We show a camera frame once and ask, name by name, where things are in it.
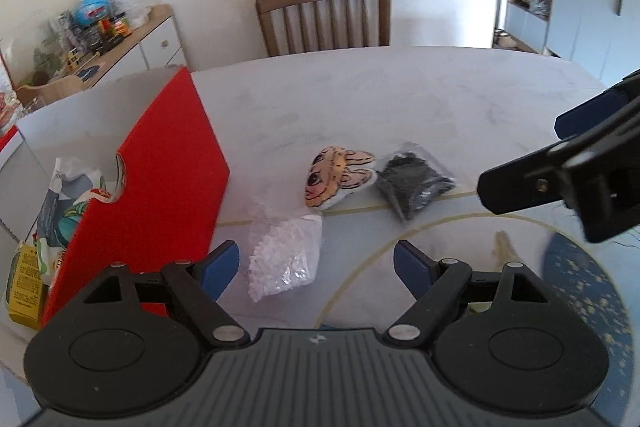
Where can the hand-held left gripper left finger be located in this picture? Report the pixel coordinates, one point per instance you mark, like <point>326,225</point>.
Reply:
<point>220,267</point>

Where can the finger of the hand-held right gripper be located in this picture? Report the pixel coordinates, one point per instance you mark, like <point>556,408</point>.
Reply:
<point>595,112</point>
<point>520,184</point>

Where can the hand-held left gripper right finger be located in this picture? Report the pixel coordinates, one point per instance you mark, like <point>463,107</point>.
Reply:
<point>412,267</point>

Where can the red cardboard box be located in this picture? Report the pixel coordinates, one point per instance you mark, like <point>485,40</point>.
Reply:
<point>160,187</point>

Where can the yellow carton box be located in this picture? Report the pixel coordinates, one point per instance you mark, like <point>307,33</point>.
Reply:
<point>24,292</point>

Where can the bag of white beads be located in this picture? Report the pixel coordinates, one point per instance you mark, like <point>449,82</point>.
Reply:
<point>285,257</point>

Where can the clear bag of dark bits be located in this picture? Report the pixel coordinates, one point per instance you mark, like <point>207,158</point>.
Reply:
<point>412,184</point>

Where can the tiger face plush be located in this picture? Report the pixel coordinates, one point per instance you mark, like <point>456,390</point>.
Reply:
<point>335,179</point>

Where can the teal printed plastic bag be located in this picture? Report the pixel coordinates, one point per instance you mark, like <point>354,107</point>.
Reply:
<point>62,207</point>

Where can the white wooden sideboard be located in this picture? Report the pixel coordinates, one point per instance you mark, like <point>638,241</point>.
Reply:
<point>150,49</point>

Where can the wooden chair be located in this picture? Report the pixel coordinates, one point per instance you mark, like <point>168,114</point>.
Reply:
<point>325,7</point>

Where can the clear plastic bag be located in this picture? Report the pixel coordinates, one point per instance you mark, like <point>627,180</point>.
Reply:
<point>132,7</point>

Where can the blue ball toy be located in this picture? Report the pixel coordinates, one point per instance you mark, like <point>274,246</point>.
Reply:
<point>92,9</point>

